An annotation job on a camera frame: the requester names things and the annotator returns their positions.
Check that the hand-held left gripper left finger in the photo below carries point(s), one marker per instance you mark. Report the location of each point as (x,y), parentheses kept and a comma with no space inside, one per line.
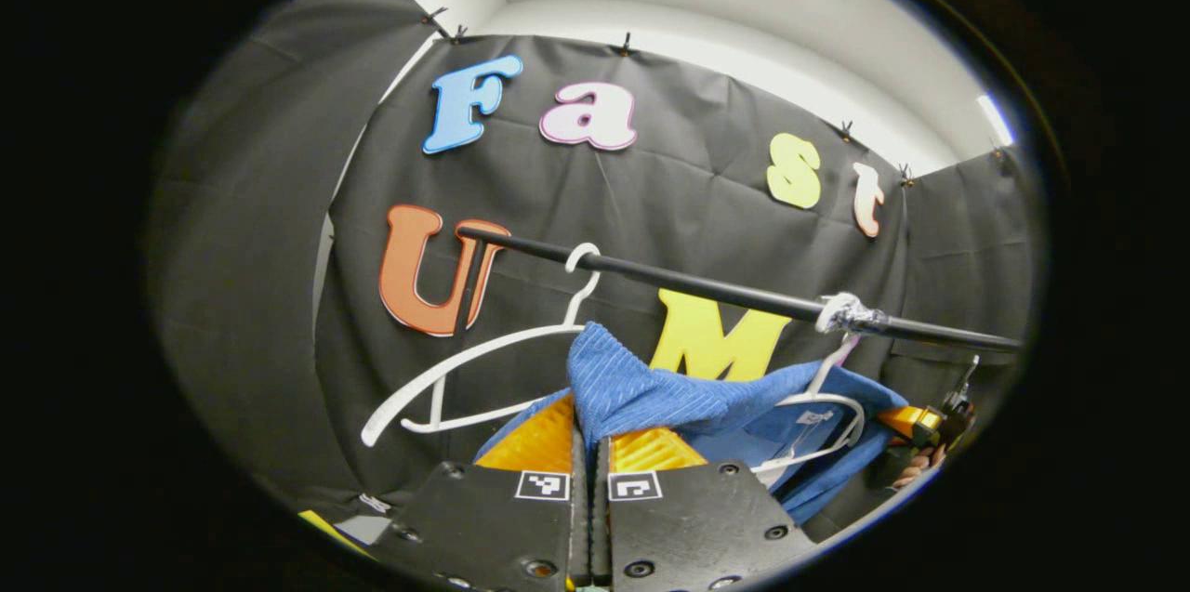
(483,518)

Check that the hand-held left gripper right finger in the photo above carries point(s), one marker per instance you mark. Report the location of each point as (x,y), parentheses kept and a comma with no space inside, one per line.
(697,527)

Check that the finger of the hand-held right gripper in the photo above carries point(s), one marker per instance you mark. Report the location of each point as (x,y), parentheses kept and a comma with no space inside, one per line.
(909,425)

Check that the blue shirt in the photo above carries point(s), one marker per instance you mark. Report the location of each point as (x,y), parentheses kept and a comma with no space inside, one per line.
(632,392)

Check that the white plastic hanger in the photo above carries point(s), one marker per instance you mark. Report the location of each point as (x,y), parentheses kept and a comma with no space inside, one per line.
(841,406)
(483,352)

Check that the black clothes rack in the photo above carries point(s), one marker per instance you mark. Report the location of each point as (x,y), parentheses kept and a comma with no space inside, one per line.
(707,288)

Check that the small white clip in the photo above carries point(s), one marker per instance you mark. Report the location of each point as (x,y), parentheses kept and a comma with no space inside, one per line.
(375,504)

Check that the clear tape wrap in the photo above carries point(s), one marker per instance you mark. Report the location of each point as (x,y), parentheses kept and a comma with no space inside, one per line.
(848,313)

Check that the small ceiling light panel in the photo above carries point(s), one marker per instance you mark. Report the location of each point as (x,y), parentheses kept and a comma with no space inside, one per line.
(995,120)

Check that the black backdrop cloth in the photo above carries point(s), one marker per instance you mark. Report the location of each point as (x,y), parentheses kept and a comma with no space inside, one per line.
(576,202)

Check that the row of small black clips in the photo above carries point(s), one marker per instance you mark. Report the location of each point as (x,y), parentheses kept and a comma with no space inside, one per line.
(626,44)

